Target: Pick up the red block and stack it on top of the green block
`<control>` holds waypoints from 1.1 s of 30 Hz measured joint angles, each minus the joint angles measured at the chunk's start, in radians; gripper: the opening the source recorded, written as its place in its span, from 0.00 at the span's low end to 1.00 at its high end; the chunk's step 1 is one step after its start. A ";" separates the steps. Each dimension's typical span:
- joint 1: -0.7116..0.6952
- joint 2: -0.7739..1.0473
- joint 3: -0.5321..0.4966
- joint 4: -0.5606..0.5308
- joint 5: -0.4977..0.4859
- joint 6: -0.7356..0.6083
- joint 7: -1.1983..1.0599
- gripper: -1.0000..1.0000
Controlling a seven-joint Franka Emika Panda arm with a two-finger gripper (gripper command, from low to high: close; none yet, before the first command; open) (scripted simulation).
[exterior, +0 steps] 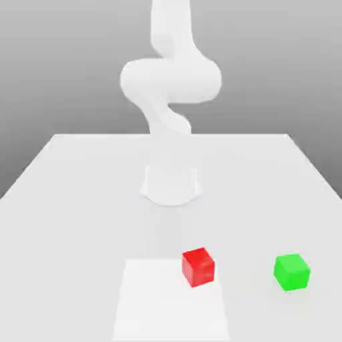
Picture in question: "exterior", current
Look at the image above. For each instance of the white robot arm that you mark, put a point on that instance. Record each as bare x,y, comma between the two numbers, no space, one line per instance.
171,80

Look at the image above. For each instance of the small red cube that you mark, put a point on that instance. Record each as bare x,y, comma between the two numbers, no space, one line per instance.
198,267

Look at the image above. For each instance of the small green cube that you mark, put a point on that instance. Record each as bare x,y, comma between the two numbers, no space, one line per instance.
291,272

